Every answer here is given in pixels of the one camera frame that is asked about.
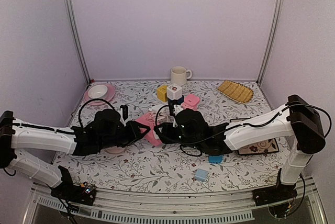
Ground white cube socket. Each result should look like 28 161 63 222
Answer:
166 83 182 100

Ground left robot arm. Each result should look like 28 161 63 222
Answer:
1 109 150 200

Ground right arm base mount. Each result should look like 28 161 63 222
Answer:
252 169 298 206

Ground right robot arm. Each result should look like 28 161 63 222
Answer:
154 95 326 201

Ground yellow woven tray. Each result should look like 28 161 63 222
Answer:
217 80 254 104

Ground pink power strip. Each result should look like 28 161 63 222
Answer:
135 112 162 147

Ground cream ceramic mug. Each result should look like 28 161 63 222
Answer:
170 66 193 86

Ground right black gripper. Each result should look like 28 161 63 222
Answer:
153 124 202 152

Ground light blue charger plug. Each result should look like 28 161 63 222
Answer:
194 169 208 182

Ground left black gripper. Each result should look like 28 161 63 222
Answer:
98 120 149 150

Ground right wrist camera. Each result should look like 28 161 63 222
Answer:
169 103 184 128

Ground blue plug adapter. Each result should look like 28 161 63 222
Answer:
208 155 223 164

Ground pink plate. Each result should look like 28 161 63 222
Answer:
83 83 116 102

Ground pink cube socket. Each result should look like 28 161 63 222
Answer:
181 102 197 111

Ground yellow cube socket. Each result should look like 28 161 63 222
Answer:
157 85 168 103

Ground white bowl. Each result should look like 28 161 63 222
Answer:
87 84 108 99

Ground floral square coaster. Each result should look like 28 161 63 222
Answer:
237 139 279 155

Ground pink plug adapter on top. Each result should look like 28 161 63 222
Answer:
184 94 200 107

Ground white charger with cable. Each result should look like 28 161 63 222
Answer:
146 104 170 141

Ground dark blue cube socket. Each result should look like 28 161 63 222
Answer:
168 95 184 106

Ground floral table cloth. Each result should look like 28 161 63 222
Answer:
53 80 289 194

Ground round pink socket with cord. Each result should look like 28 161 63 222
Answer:
105 147 125 154

